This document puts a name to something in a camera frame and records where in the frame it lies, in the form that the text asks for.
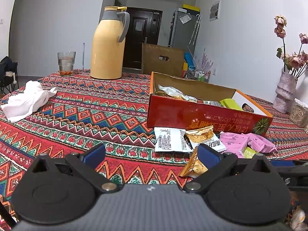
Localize glass cup with drink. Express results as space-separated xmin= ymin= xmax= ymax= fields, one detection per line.
xmin=57 ymin=51 xmax=76 ymax=76

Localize pink textured vase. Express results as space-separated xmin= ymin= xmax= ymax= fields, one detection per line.
xmin=273 ymin=71 xmax=298 ymax=114

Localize clear cracker packet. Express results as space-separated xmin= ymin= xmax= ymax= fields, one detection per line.
xmin=156 ymin=85 xmax=197 ymax=102

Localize red cardboard snack box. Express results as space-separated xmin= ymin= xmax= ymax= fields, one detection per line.
xmin=147 ymin=73 xmax=273 ymax=136

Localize yellow thermos jug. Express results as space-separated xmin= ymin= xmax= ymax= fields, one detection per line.
xmin=90 ymin=6 xmax=130 ymax=80

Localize small cracker packet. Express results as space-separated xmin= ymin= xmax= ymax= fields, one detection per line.
xmin=179 ymin=148 xmax=208 ymax=178

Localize green snack bar packet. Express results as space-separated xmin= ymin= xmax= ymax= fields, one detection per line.
xmin=220 ymin=99 xmax=242 ymax=111

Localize clear plastic storage jar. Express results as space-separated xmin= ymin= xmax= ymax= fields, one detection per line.
xmin=289 ymin=98 xmax=307 ymax=127

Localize wall electrical panel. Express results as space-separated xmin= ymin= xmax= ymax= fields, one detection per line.
xmin=209 ymin=1 xmax=220 ymax=21

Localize yellow box on fridge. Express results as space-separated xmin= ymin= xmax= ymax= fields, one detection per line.
xmin=182 ymin=4 xmax=200 ymax=12

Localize wire rack with bottles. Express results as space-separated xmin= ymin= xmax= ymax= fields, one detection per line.
xmin=185 ymin=66 xmax=211 ymax=83

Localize dark entrance door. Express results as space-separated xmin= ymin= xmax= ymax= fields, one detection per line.
xmin=123 ymin=7 xmax=163 ymax=69

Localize dried pink roses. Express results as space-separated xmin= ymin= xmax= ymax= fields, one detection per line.
xmin=274 ymin=16 xmax=307 ymax=80

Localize white printed sachet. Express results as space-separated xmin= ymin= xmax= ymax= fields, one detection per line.
xmin=154 ymin=127 xmax=194 ymax=153

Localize white barcode cracker packet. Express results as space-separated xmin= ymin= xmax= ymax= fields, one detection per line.
xmin=185 ymin=126 xmax=227 ymax=152

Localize wooden chair back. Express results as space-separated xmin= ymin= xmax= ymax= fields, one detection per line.
xmin=141 ymin=43 xmax=184 ymax=77

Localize pink snack packet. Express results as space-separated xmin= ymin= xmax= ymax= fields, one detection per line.
xmin=245 ymin=133 xmax=277 ymax=153
xmin=219 ymin=132 xmax=249 ymax=158

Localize grey refrigerator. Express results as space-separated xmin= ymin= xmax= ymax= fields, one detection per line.
xmin=168 ymin=8 xmax=200 ymax=54

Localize white crumpled cloth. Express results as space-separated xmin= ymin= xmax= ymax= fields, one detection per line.
xmin=1 ymin=80 xmax=57 ymax=123

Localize patterned red tablecloth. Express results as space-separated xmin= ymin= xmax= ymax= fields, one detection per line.
xmin=0 ymin=68 xmax=308 ymax=231

